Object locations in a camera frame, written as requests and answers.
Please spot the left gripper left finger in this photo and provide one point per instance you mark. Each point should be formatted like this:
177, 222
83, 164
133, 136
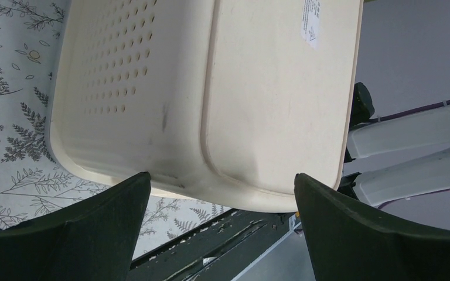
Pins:
93, 239

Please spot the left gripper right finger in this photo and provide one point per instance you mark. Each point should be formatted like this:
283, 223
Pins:
350, 240

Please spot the cream perforated basket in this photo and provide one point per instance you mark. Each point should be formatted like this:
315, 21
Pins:
220, 101

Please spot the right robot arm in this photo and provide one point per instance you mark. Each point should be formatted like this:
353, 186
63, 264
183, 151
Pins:
418, 141

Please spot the floral patterned mat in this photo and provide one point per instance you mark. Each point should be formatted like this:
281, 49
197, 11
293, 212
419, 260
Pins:
32, 184

